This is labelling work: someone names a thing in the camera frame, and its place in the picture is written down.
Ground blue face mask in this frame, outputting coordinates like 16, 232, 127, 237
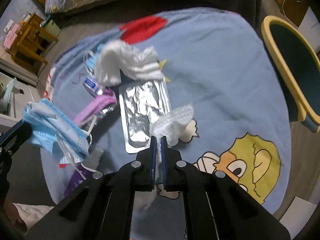
22, 99, 89, 164

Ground white paper towel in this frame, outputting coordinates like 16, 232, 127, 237
150, 104, 199, 180

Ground purple spray bottle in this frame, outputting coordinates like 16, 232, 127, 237
64, 147, 104, 197

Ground white paper sheet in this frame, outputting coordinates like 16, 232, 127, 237
280, 197, 317, 239

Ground wooden stool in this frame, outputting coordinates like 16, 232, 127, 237
9, 13, 58, 71

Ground small blue label packet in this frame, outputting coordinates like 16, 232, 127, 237
83, 76, 103, 98

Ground purple wrapper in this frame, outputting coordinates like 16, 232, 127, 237
73, 89, 118, 127

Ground pink box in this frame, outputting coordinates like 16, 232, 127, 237
3, 24, 20, 49

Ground silver foil pouch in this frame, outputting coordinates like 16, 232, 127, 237
119, 79, 171, 154

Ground white green canister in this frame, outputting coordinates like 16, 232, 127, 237
40, 16, 61, 37

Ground blue cartoon blanket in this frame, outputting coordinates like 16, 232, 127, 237
43, 8, 291, 239

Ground white crumpled tissue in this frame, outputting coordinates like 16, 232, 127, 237
94, 40, 164, 87

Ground teal bin yellow rim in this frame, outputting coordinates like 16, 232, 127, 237
261, 15, 319, 133

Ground white air purifier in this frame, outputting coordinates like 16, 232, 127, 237
298, 7, 320, 54

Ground wooden nightstand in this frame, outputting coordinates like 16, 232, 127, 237
275, 0, 309, 28

